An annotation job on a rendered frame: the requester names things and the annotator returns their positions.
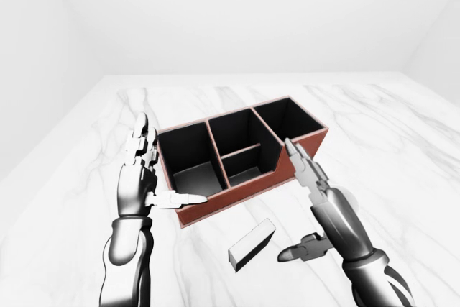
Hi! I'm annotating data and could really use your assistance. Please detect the white book with black cover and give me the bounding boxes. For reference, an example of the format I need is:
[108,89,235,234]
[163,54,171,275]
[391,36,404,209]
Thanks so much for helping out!
[228,218,277,273]

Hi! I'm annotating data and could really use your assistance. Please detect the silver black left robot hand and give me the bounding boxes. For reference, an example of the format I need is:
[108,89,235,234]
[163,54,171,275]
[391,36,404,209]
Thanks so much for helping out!
[116,112,209,219]

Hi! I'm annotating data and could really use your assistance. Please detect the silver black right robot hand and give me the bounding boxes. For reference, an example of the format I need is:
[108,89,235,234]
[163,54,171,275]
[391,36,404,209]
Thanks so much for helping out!
[277,137,374,263]

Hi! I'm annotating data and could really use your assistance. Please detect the red-brown desk caddy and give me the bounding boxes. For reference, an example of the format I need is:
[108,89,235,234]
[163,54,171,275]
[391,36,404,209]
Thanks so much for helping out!
[155,95,330,229]

